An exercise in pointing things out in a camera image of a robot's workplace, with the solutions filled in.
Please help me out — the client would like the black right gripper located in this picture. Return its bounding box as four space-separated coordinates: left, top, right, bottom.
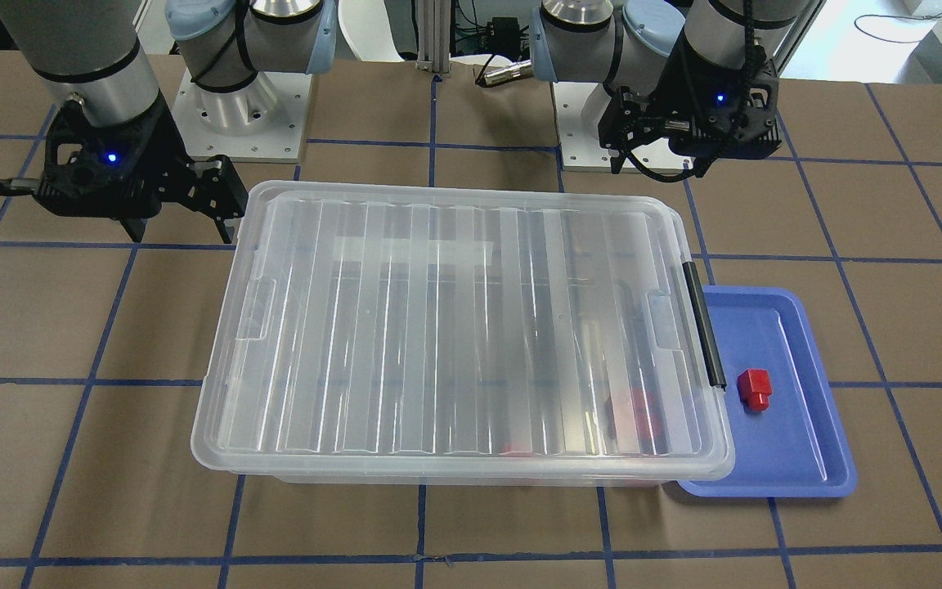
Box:
0 96 249 245

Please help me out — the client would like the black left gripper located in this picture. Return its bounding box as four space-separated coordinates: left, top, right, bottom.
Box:
599 41 783 178

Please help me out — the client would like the red block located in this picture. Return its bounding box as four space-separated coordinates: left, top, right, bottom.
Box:
737 368 774 414
603 388 668 455
500 441 537 458

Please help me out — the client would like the clear plastic box lid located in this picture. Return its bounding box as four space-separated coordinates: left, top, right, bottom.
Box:
191 180 736 481

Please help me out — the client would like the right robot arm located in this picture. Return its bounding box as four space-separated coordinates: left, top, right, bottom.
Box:
0 1 339 244

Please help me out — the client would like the clear plastic storage box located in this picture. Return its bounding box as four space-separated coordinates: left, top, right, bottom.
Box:
226 184 713 490

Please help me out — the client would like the red block in box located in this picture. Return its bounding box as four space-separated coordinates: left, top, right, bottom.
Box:
500 441 537 458
603 388 668 455

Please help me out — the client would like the blue plastic tray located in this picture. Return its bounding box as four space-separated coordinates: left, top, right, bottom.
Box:
680 285 859 499

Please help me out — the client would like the aluminium frame post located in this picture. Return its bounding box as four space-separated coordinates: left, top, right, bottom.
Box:
414 0 455 77

